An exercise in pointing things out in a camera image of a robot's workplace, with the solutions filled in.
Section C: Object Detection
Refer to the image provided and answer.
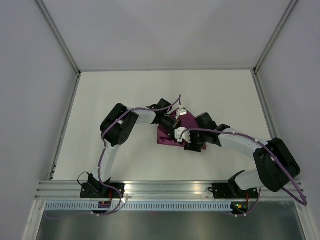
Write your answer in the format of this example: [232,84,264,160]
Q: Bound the purple cable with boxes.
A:
[178,127,308,218]
[44,94,183,221]

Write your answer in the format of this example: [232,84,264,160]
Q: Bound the left side aluminium rail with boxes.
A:
[46,72,82,181]

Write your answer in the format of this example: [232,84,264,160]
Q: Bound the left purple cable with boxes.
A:
[44,94,183,221]

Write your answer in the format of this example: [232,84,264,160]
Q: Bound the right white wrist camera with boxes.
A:
[174,127,191,143]

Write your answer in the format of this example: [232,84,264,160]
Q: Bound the aluminium front rail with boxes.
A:
[34,180,308,201]

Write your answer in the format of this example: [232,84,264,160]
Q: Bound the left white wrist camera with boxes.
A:
[175,105,188,120]

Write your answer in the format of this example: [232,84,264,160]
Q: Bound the white slotted cable duct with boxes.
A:
[45,200,232,212]

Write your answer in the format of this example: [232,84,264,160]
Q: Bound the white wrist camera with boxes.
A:
[174,127,191,143]
[175,105,188,120]

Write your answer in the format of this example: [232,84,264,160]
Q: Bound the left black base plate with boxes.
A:
[80,182,125,199]

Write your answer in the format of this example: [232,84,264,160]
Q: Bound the right side aluminium rail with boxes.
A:
[251,72,292,181]

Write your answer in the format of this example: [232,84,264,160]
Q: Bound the left aluminium frame post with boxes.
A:
[33,0,81,77]

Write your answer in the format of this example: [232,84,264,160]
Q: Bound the right aluminium frame post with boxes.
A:
[251,0,300,75]

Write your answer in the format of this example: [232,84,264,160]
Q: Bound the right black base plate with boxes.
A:
[207,182,259,200]

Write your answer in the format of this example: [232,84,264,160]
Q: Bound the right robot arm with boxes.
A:
[175,112,301,198]

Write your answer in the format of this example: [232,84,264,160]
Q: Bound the purple cloth napkin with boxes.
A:
[153,110,198,149]

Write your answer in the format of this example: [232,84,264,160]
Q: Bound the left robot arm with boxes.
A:
[80,98,182,199]

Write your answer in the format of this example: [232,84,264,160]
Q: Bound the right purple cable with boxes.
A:
[178,127,308,218]

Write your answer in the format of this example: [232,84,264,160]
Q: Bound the aluminium rail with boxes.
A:
[46,72,82,181]
[34,180,308,201]
[251,72,292,181]

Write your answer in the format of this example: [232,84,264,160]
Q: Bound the aluminium frame post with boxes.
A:
[33,0,81,77]
[251,0,300,75]

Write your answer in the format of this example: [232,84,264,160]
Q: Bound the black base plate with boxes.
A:
[207,182,259,200]
[80,182,125,199]

